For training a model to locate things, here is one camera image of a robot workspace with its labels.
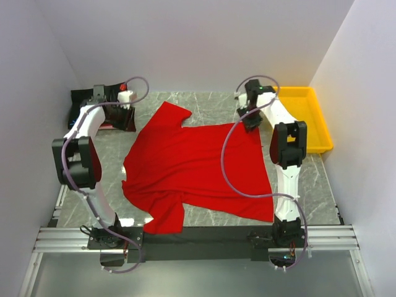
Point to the aluminium frame rail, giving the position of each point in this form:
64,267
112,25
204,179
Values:
320,238

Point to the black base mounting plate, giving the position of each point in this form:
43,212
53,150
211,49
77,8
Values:
195,243

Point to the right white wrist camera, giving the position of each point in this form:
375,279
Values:
241,98

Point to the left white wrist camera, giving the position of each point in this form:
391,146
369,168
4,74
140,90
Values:
126,97

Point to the folded pink t shirt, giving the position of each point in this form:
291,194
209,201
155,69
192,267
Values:
106,126

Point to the red t shirt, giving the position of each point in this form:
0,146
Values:
218,167

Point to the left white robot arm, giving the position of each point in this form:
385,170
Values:
76,160

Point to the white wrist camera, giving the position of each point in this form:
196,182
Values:
126,97
241,98

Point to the yellow plastic bin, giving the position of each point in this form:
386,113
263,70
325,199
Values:
302,104

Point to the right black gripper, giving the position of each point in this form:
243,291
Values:
250,125

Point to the folded black t shirt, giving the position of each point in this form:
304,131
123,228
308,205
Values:
80,97

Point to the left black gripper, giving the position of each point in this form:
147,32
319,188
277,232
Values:
129,123

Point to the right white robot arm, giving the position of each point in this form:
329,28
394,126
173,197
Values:
288,149

